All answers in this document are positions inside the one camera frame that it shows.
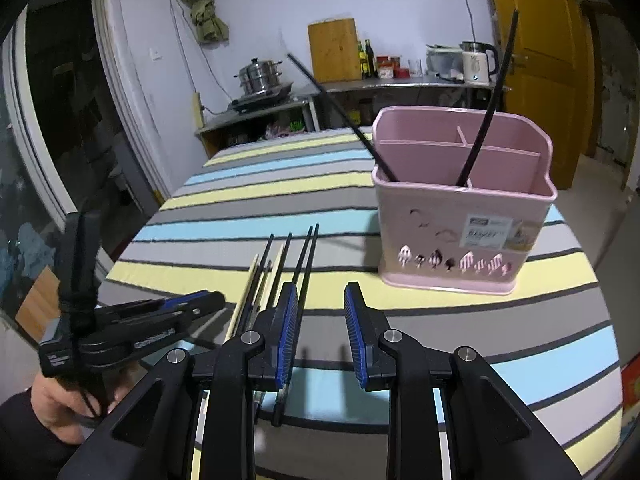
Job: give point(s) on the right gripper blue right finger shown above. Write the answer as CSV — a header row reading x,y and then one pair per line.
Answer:
x,y
361,334

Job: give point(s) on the red lidded jar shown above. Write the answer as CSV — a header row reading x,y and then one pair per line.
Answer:
x,y
386,67

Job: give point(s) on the yellow wooden door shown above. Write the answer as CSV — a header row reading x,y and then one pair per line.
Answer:
x,y
549,76

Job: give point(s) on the wooden cutting board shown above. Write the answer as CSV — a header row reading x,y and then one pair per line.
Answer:
x,y
334,50

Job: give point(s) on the low steel side shelf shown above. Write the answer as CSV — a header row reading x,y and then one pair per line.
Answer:
x,y
231,128

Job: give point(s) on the dark oil bottle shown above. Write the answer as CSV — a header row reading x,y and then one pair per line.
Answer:
x,y
370,58

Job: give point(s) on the white electric kettle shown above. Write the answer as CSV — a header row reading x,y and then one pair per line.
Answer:
x,y
480,62

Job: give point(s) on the stainless steel steamer pot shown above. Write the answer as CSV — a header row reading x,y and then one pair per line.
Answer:
x,y
259,76

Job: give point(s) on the clear plastic container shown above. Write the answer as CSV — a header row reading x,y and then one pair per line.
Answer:
x,y
445,62

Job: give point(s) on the pink plastic utensil basket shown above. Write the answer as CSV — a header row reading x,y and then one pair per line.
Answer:
x,y
440,235

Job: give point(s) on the green hanging cloth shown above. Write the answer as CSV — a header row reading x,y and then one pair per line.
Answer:
x,y
208,27

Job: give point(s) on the black induction cooker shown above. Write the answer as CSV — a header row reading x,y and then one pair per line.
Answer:
x,y
261,99

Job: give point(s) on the person's left hand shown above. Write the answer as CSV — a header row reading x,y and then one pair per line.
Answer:
x,y
57,406

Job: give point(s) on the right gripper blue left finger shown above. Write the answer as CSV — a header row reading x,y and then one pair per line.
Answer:
x,y
281,337

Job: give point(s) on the striped tablecloth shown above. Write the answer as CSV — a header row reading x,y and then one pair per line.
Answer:
x,y
551,339

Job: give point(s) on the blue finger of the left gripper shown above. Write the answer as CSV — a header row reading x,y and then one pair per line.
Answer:
x,y
205,300

